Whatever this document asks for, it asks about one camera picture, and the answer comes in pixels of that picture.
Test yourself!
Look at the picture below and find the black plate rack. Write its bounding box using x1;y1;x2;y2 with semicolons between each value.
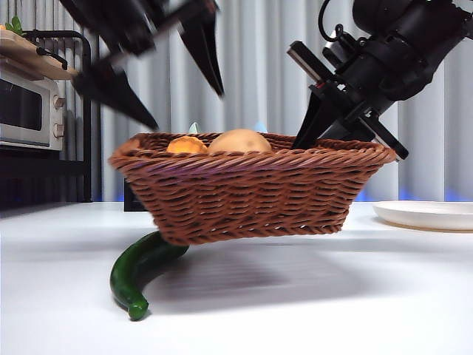
123;180;149;212

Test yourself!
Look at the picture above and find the black metal shelf frame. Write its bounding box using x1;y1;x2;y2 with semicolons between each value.
0;31;92;203

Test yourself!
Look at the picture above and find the brown wicker basket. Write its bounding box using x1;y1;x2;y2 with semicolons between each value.
109;131;395;246

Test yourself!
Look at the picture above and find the tan toy potato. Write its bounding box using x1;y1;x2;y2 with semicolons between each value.
208;128;273;155

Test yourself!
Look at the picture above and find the yellow orange toy corn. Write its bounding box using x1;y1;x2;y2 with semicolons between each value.
166;135;208;155

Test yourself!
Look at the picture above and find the wooden board with black handle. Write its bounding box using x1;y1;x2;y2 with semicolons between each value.
0;30;81;81

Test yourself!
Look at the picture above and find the black cable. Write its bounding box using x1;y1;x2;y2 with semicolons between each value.
317;0;343;42

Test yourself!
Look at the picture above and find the green toy cucumber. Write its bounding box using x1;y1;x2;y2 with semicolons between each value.
110;231;190;322

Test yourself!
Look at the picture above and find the white plate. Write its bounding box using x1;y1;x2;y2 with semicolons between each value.
372;200;473;233

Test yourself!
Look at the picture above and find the silver toaster oven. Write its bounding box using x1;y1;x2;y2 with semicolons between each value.
0;68;66;152

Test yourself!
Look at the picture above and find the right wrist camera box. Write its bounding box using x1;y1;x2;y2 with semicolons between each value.
321;24;370;66

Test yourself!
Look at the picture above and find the grey white curtain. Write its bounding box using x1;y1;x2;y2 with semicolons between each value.
0;0;473;203

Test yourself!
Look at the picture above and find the green leafy plant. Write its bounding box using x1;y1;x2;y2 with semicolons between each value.
3;16;24;37

